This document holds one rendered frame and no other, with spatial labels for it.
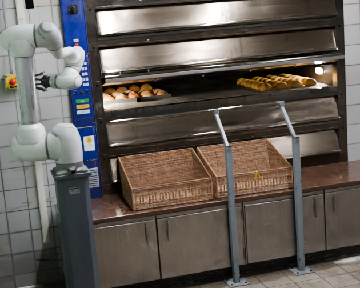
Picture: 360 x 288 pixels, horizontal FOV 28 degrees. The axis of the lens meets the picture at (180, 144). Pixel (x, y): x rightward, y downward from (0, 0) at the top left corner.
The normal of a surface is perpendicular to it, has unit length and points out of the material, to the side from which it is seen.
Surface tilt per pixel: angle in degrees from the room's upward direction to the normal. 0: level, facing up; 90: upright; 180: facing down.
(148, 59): 70
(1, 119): 90
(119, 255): 90
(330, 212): 90
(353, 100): 90
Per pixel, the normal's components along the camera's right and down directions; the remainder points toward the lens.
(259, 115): 0.22, -0.18
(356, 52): 0.26, 0.17
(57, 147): -0.04, 0.18
